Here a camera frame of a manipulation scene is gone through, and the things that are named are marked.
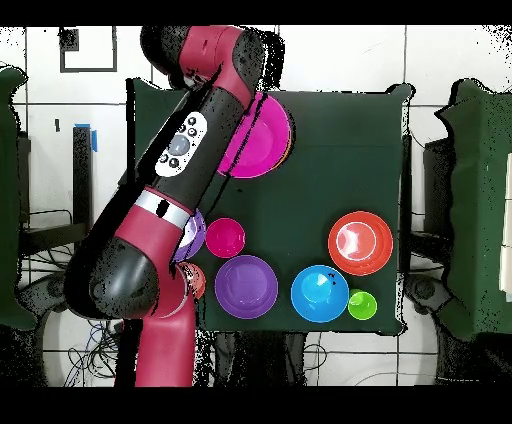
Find small crimson bowl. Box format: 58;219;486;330
204;217;247;260

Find purple bowl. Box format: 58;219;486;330
172;207;208;264
214;254;280;320

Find pink bowl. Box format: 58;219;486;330
216;91;293;180

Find small red-orange bowl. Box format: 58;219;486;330
177;261;208;301

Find dark green tablecloth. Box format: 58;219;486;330
125;77;415;335

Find blue bowl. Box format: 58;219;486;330
290;264;350;324

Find large red-orange bowl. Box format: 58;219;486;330
327;210;395;277

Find green cup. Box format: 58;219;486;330
346;288;378;322

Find blue tape strip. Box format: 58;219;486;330
73;122;99;153

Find black bench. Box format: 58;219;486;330
17;125;94;273

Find green cloth side table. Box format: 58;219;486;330
435;78;512;341
0;65;39;333

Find white box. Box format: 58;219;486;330
498;151;512;303

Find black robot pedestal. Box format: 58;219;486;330
213;330;307;388

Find tangle of cables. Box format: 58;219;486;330
17;209;125;387

